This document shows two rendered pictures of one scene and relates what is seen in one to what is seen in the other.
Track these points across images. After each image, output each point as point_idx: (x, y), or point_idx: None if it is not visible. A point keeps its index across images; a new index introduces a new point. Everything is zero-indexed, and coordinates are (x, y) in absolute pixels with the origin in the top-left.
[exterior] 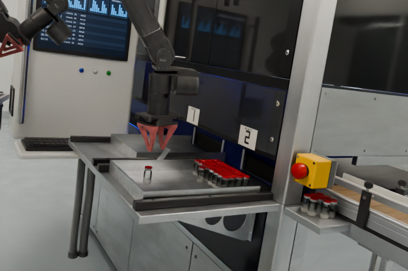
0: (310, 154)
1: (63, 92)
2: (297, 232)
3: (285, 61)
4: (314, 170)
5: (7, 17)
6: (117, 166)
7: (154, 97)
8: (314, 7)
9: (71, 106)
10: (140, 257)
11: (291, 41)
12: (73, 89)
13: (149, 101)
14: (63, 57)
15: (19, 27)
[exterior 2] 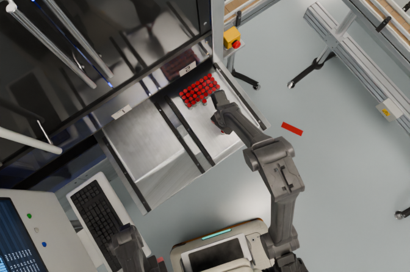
0: (224, 35)
1: (64, 256)
2: None
3: (204, 27)
4: (240, 37)
5: None
6: (222, 150)
7: None
8: None
9: (66, 245)
10: (114, 169)
11: (205, 17)
12: (58, 247)
13: None
14: (47, 266)
15: (150, 271)
